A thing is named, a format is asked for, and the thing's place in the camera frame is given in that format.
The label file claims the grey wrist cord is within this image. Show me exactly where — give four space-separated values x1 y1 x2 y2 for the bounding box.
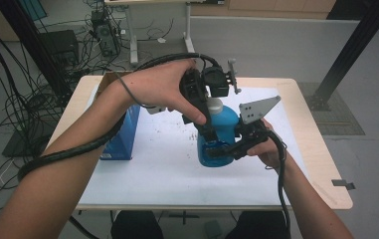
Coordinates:
114 71 155 110
264 138 288 171

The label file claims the person's left leg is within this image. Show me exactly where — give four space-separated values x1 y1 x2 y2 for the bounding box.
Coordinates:
109 210 165 239

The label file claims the blue cardboard box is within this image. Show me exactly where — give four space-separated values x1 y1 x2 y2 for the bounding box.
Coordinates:
95 71 142 161

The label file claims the grey right wrist cord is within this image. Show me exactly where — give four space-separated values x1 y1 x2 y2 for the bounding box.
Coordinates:
264 138 288 171

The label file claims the person's left hand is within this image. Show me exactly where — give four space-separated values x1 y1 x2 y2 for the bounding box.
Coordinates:
119 59 212 126

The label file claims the person's right hand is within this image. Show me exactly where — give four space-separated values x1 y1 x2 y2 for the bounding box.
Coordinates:
245 118 289 174

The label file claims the bundle of black cables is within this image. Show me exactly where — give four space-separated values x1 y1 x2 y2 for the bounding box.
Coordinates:
0 0 79 214

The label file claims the white desk frame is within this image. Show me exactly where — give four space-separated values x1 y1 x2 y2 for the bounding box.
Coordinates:
104 0 225 67

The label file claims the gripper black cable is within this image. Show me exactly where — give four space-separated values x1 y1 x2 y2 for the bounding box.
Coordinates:
16 52 224 239
267 129 292 239

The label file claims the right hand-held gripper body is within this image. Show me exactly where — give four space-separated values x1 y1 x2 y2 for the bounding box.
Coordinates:
232 95 283 161

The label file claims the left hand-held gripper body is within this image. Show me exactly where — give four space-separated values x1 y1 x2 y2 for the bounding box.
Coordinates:
178 58 245 127

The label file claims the black tape piece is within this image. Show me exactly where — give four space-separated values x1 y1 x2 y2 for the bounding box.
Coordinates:
330 178 357 191

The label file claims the blue bottle with white cap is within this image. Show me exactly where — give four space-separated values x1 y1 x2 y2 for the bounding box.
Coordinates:
196 97 242 168

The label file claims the black computer tower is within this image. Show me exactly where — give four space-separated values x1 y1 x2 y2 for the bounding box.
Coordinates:
90 9 122 58

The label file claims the person's leg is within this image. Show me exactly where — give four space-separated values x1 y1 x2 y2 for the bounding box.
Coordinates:
224 210 291 239
109 210 165 239

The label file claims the black floor base plate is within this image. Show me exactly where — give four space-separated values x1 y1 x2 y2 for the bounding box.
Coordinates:
1 124 63 159

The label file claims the grey left wrist cord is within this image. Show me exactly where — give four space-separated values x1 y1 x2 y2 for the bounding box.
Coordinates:
114 71 155 110

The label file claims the teal panel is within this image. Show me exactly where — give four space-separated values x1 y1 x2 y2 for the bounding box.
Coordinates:
18 0 49 22

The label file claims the person's right leg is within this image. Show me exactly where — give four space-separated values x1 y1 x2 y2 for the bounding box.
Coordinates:
224 210 291 239

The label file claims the black metal stand post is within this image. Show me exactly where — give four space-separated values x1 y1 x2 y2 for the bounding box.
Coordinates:
305 0 379 113
0 0 75 103

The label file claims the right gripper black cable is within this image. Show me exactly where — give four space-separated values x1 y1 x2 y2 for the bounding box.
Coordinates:
267 129 292 239

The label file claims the wooden cabinet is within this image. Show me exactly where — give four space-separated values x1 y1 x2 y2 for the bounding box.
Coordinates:
190 0 338 21

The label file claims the white paper mat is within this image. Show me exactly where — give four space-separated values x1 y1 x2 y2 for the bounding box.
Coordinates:
77 85 306 207

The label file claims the black equipment case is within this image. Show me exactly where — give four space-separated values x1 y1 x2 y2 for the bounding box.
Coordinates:
38 29 81 68

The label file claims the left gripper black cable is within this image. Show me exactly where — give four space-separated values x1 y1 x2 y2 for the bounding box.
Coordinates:
16 52 224 239

